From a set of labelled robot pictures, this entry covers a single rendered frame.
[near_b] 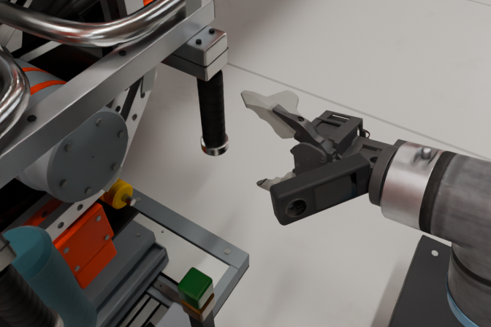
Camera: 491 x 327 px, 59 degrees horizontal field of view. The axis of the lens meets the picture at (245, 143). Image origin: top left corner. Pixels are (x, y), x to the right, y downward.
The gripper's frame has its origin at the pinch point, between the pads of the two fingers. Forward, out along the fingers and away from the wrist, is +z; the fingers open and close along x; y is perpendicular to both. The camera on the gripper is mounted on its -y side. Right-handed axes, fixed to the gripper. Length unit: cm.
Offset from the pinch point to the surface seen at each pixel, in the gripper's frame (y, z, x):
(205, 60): -1.4, 2.9, 12.3
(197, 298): -14.2, 0.8, -18.3
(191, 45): -1.8, 4.4, 14.2
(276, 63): 116, 85, -51
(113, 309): -12, 45, -57
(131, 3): 5.9, 25.6, 15.8
